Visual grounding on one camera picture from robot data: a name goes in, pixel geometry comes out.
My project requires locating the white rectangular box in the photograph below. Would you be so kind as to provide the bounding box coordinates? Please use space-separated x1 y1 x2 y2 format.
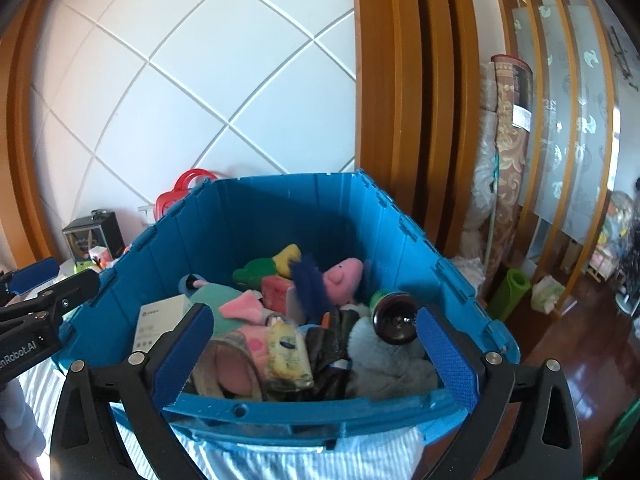
132 295 191 352

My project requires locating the pink pig plush teal dress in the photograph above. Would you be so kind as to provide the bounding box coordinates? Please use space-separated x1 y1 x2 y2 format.
179 274 271 402

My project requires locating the yellow tissue packet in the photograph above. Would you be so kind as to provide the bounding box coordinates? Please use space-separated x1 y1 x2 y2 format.
265 318 314 392

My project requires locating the brown bottle green label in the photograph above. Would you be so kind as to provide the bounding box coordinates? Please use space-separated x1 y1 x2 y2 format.
370 289 419 346

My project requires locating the small pink white box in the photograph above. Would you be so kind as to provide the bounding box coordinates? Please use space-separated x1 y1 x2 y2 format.
89 246 114 269

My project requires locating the black gift bag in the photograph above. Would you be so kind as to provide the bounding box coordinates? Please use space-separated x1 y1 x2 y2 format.
62 209 125 262

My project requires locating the red plastic toy suitcase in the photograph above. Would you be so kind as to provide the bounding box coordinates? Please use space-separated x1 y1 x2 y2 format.
153 168 217 221

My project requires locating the green yoga mat roll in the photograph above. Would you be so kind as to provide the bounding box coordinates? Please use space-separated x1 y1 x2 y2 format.
487 269 530 322

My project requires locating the black folded umbrella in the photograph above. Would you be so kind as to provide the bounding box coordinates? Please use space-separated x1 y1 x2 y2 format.
303 310 360 402

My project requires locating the grey plush toy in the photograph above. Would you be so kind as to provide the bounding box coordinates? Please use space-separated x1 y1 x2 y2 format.
346 318 439 401

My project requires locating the small pink pig plush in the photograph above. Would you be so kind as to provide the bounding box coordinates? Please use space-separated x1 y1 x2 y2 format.
322 258 363 307

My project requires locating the blue plastic storage crate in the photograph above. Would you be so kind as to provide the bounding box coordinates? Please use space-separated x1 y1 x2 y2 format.
54 171 521 446

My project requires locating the rolled patterned carpet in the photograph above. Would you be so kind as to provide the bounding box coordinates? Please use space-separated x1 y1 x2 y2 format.
483 54 534 292

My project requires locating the wooden lattice partition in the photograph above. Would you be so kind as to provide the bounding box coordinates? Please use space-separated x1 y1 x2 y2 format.
498 0 620 318

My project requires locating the white wall socket panel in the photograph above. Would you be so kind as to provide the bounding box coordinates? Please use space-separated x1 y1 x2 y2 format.
138 205 155 226

